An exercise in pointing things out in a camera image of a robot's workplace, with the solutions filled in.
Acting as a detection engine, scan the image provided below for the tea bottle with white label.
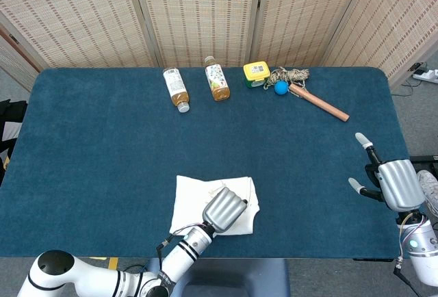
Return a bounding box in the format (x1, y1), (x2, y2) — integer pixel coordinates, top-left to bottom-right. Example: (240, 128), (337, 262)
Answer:
(162, 67), (191, 114)

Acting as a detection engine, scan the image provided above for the blue carpet table cover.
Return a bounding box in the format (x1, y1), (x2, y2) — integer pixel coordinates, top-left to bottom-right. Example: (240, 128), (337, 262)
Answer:
(0, 66), (435, 259)

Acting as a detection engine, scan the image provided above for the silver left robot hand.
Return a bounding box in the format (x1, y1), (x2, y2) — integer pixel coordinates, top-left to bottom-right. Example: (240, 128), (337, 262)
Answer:
(201, 187), (249, 233)

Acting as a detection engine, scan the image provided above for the white sneaker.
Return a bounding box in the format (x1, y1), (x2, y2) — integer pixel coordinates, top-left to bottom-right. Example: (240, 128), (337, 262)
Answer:
(416, 169), (438, 216)

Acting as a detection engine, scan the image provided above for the black metal floor bar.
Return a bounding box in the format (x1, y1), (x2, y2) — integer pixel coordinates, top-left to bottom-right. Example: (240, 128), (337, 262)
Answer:
(409, 155), (438, 165)

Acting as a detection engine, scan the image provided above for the woven folding screen panel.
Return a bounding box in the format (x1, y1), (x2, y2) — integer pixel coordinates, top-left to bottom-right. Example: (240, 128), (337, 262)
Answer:
(249, 0), (369, 68)
(323, 0), (438, 88)
(0, 0), (157, 68)
(129, 0), (264, 68)
(0, 28), (40, 91)

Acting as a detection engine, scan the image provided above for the black and white bag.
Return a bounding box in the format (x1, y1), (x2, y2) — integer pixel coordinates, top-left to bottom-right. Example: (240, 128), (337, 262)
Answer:
(0, 100), (27, 188)

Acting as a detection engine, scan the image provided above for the white power strip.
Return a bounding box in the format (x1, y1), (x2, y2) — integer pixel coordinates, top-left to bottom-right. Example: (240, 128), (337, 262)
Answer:
(412, 68), (438, 84)

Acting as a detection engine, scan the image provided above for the green container with yellow lid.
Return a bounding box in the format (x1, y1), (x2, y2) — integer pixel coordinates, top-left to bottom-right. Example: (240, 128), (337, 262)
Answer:
(243, 61), (272, 90)

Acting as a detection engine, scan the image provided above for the blue-grey padded seat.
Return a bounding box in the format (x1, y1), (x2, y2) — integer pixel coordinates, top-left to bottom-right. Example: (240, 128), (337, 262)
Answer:
(142, 258), (291, 297)

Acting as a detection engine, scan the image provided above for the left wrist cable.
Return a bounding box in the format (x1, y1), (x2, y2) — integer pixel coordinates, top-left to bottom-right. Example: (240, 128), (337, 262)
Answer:
(155, 222), (206, 260)

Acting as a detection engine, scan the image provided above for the white T-shirt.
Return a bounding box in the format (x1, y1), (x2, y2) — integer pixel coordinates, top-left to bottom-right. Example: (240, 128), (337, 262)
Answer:
(169, 175), (261, 237)

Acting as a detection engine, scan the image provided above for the tea bottle with colourful label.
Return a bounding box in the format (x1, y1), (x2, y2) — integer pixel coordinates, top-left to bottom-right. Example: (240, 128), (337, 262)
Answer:
(204, 55), (231, 102)

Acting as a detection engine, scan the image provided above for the wooden stick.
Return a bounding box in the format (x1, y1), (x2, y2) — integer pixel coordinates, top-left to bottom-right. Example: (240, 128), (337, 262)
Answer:
(289, 83), (350, 122)

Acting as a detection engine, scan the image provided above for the braided rope bundle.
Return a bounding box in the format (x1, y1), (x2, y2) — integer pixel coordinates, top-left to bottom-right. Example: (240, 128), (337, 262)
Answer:
(263, 66), (311, 91)

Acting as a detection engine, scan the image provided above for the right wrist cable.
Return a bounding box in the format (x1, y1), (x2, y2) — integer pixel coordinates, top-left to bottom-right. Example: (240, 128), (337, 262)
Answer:
(393, 213), (424, 297)

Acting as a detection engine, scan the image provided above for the wrist cable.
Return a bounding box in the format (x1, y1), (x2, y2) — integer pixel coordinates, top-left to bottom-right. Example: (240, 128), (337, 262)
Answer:
(155, 222), (206, 260)
(393, 213), (424, 297)

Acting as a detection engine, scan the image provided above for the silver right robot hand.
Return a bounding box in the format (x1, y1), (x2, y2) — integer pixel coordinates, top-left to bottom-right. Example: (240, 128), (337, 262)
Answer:
(348, 131), (426, 212)

